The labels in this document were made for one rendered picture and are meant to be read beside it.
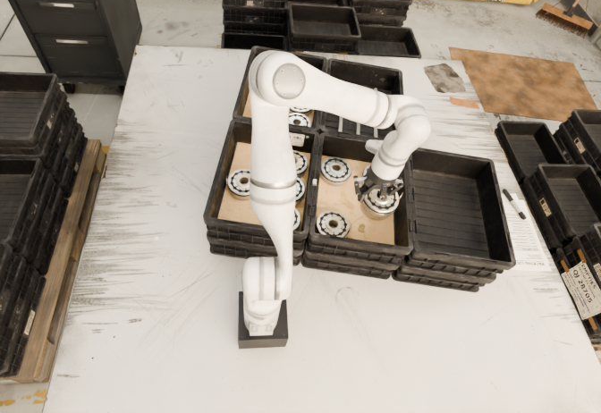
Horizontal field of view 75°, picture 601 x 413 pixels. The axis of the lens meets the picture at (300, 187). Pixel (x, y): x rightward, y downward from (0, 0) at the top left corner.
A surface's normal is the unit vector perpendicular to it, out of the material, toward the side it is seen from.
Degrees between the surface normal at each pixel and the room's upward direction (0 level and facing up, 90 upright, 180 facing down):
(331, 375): 0
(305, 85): 58
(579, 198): 0
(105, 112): 0
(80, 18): 90
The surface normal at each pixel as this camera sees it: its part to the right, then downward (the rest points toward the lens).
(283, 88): 0.32, 0.38
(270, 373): 0.11, -0.56
